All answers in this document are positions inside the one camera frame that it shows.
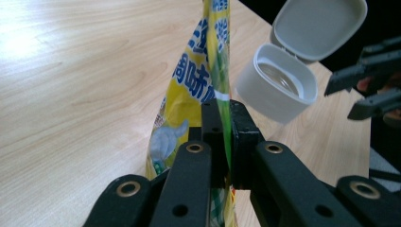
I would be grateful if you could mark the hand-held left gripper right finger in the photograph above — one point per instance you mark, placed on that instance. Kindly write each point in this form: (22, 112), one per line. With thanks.
(244, 132)

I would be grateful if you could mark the clear jar with white lid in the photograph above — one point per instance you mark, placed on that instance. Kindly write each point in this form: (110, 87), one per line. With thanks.
(274, 101)

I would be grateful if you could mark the yellow spouted seasoning pouch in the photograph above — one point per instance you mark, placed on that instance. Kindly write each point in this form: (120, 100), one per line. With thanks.
(189, 94)

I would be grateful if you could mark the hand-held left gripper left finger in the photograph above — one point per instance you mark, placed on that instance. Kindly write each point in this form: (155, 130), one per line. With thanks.
(214, 126)

